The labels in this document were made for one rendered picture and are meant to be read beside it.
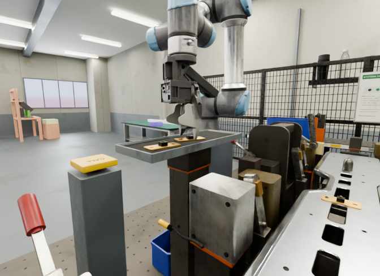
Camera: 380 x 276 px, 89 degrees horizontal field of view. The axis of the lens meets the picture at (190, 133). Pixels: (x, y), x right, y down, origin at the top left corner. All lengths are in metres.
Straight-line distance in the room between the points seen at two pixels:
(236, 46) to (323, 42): 2.97
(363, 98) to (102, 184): 1.55
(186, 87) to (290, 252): 0.40
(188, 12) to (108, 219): 0.47
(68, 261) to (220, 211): 0.69
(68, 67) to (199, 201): 10.31
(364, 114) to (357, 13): 2.40
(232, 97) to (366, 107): 0.97
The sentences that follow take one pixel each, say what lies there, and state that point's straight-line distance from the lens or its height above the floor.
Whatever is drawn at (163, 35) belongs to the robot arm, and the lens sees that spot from 0.67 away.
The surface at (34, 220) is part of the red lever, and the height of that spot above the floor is 1.11.
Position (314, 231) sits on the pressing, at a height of 1.00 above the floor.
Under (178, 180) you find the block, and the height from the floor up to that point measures 1.05.
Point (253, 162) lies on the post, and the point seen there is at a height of 1.10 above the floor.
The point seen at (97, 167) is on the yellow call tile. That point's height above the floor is 1.15.
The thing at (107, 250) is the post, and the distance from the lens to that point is 0.43.
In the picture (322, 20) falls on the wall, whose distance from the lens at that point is 3.94.
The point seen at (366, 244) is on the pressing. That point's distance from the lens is 0.53.
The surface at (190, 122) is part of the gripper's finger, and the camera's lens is 0.49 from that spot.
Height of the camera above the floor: 1.26
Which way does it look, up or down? 8 degrees down
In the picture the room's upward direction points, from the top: straight up
